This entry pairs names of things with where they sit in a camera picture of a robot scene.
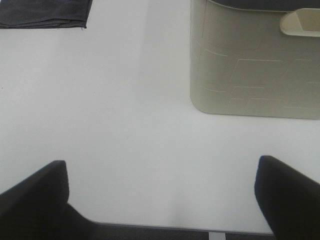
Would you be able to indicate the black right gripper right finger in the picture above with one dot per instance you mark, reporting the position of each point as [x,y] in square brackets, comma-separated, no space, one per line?
[288,200]

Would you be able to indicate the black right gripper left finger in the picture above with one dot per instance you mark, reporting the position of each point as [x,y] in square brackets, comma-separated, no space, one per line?
[37,208]

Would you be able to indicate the beige plastic storage basket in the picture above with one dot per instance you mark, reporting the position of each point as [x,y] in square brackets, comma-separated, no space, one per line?
[255,57]

